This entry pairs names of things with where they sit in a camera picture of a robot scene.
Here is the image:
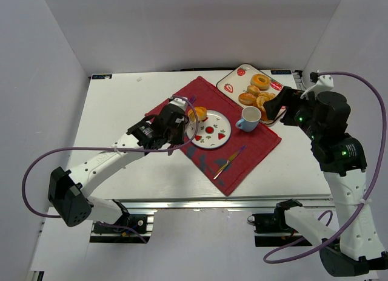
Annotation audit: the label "metal serving tongs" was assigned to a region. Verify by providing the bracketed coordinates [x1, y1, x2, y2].
[187, 109, 197, 127]

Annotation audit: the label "croissant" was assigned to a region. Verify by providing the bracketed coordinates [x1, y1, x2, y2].
[187, 107, 207, 122]

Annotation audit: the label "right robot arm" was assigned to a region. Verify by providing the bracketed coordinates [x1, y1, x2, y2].
[264, 71, 387, 277]

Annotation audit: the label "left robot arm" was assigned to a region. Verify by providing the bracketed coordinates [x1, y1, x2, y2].
[48, 97, 189, 227]

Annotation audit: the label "large sesame flower bread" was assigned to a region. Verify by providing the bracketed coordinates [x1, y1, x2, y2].
[256, 92, 276, 121]

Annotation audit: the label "light blue mug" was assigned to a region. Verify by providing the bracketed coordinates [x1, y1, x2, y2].
[235, 106, 261, 132]

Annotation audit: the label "sugared cream bun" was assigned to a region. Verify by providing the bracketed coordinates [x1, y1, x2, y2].
[238, 92, 256, 106]

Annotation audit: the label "small round bun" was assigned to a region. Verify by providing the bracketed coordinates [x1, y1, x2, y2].
[247, 85, 261, 97]

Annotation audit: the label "iridescent fork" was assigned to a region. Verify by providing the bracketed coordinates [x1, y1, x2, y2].
[189, 95, 196, 103]

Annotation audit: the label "right table logo sticker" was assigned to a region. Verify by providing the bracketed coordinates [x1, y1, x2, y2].
[270, 69, 292, 75]

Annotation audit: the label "table logo sticker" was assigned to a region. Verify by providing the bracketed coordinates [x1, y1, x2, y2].
[270, 69, 292, 75]
[91, 74, 112, 80]

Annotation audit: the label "strawberry pattern tray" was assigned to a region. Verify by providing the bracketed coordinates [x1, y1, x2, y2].
[216, 64, 296, 108]

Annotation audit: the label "watermelon pattern plate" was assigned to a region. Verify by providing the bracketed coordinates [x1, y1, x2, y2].
[186, 110, 232, 149]

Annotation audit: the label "iridescent table knife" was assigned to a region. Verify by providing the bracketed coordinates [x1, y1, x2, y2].
[213, 145, 246, 180]

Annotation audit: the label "red cloth placemat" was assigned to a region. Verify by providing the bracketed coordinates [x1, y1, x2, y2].
[144, 75, 283, 197]

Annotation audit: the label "left table logo sticker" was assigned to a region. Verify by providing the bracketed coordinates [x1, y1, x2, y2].
[91, 74, 112, 80]

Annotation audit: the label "glazed ring donut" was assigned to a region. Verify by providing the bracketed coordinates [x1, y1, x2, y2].
[250, 73, 270, 90]

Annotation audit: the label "aluminium table rail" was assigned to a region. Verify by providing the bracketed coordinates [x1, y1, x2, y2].
[57, 195, 333, 211]

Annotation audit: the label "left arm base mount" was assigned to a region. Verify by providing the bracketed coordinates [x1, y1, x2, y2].
[90, 202, 150, 244]

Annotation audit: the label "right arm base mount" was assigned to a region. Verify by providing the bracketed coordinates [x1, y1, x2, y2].
[247, 199, 312, 248]

